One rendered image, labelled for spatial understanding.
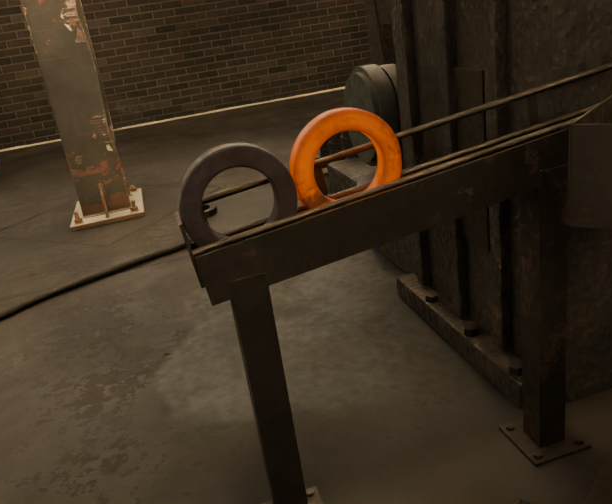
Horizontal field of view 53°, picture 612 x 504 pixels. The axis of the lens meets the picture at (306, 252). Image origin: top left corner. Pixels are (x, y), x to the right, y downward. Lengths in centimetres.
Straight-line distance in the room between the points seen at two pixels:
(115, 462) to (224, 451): 26
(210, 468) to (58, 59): 246
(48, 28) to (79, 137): 54
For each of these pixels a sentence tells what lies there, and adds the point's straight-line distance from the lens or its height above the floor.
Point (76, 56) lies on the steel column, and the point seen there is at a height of 85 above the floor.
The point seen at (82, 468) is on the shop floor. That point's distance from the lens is 157.
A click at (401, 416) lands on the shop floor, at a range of 148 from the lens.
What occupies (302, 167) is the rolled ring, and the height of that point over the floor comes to 68.
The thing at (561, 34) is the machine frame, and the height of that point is 80.
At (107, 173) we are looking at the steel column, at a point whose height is 24.
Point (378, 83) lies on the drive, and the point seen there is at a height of 62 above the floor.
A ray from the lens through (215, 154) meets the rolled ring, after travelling 92.
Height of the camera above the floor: 90
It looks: 21 degrees down
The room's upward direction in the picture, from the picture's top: 9 degrees counter-clockwise
